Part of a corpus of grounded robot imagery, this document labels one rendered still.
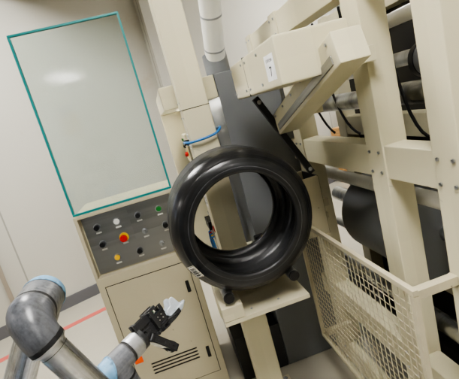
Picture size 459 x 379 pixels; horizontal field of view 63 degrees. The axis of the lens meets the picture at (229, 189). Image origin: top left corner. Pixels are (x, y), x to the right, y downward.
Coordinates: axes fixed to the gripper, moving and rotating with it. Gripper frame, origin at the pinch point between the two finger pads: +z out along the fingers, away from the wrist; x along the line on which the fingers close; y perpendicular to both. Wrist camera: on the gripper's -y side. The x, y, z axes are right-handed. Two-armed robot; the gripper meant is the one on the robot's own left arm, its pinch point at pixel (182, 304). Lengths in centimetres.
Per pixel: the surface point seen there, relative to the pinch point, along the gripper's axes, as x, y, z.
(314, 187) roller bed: -19, -2, 83
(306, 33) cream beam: -72, 50, 45
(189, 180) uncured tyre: -15.1, 34.9, 23.6
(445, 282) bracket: -72, -32, 31
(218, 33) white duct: -2, 93, 115
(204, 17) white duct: -4, 102, 109
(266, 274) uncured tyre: -13.1, -12.5, 29.4
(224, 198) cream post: 9, 19, 57
